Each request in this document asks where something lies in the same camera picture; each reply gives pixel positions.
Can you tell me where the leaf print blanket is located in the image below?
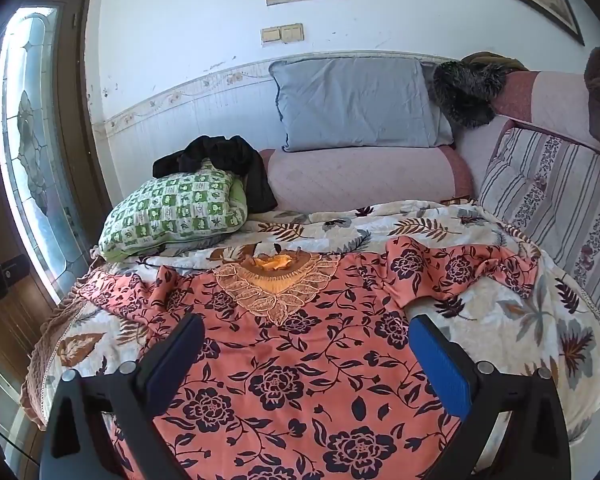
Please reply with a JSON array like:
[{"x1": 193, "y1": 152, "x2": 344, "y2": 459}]
[{"x1": 20, "y1": 200, "x2": 600, "y2": 446}]

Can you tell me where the orange floral garment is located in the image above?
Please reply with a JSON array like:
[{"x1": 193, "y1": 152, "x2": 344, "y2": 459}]
[{"x1": 82, "y1": 237, "x2": 541, "y2": 480}]

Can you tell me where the pink quilted backrest cover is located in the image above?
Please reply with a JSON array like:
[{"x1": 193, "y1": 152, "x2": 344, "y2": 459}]
[{"x1": 452, "y1": 70, "x2": 600, "y2": 201}]

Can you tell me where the black door lock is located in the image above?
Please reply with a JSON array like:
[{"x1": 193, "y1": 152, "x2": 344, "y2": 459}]
[{"x1": 0, "y1": 255, "x2": 28, "y2": 301}]

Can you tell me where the black garment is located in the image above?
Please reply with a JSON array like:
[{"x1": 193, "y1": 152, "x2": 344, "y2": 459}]
[{"x1": 152, "y1": 135, "x2": 278, "y2": 214}]

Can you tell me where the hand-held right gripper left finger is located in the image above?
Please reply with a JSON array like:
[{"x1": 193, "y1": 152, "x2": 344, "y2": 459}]
[{"x1": 39, "y1": 313, "x2": 206, "y2": 480}]

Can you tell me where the stained glass door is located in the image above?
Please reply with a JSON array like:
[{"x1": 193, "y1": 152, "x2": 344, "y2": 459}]
[{"x1": 0, "y1": 5, "x2": 93, "y2": 306}]

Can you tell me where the olive cloth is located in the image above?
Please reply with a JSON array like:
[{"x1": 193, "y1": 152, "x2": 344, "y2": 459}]
[{"x1": 462, "y1": 51, "x2": 531, "y2": 72}]

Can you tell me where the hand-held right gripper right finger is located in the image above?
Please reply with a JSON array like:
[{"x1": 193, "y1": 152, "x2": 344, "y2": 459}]
[{"x1": 408, "y1": 314, "x2": 572, "y2": 480}]

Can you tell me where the green checkered pillow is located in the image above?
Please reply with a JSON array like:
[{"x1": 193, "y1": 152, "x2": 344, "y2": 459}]
[{"x1": 98, "y1": 158, "x2": 249, "y2": 262}]

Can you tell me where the dark fuzzy garment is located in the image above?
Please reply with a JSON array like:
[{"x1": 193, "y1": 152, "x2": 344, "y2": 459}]
[{"x1": 427, "y1": 60, "x2": 508, "y2": 128}]

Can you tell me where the striped floral cushion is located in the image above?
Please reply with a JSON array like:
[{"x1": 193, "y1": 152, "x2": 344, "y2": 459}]
[{"x1": 477, "y1": 125, "x2": 600, "y2": 306}]

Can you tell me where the blue-grey pillow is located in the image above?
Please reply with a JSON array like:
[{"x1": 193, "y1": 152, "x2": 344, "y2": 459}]
[{"x1": 268, "y1": 56, "x2": 453, "y2": 153}]

